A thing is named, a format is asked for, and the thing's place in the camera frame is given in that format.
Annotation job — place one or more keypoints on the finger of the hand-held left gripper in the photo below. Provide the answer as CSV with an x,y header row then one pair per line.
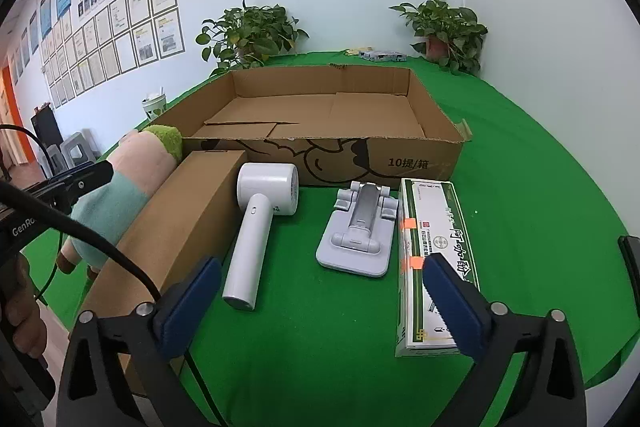
x,y
85,179

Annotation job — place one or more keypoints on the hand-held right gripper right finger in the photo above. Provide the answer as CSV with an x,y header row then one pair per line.
x,y
450,302

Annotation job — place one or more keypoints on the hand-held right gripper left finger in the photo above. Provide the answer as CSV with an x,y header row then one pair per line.
x,y
187,302

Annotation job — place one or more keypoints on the pink and teal plush toy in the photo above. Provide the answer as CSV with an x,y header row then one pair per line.
x,y
115,202

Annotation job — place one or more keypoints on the white hair dryer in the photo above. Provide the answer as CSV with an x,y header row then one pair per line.
x,y
250,247

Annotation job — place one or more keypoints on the long brown cardboard box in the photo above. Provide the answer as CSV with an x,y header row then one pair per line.
x,y
190,207

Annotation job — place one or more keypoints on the green and white medicine box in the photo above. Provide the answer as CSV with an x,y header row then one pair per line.
x,y
435,207

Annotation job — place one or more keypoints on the grey folding phone stand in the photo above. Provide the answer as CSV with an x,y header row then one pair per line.
x,y
355,252

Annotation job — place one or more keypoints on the large cardboard box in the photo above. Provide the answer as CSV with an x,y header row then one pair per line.
x,y
350,112

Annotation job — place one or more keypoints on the person's left hand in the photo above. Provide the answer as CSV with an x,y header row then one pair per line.
x,y
27,322

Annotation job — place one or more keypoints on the grey plastic stool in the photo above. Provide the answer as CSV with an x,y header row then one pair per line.
x,y
87,142
70,154

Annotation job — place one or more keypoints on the black cabinet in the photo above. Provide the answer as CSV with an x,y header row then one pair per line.
x,y
46,127

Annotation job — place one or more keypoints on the white and green cup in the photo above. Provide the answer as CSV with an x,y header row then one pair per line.
x,y
152,107

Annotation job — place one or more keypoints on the green tablecloth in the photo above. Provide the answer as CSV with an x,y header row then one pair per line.
x,y
525,157

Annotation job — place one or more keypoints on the dark flat object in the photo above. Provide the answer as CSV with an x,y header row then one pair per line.
x,y
631,257

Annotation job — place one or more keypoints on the bushy potted green plant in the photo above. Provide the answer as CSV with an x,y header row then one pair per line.
x,y
250,32

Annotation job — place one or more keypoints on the grey printed packets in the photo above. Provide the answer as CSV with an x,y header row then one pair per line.
x,y
382,55

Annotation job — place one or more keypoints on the yellow flat item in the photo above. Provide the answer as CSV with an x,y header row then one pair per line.
x,y
350,52

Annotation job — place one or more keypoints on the green plant in red pot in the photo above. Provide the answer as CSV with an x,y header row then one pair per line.
x,y
445,27

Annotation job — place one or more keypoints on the wall of framed certificates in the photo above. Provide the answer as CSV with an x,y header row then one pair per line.
x,y
120,37

